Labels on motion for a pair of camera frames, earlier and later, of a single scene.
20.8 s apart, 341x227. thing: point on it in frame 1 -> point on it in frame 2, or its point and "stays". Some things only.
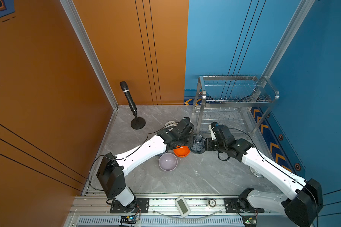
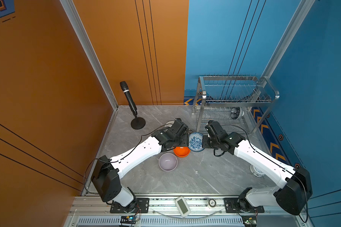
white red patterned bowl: x=170 y=123 stays
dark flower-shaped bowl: x=198 y=146 -> x=236 y=112
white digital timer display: x=182 y=206 stays
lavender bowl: x=168 y=161 stays
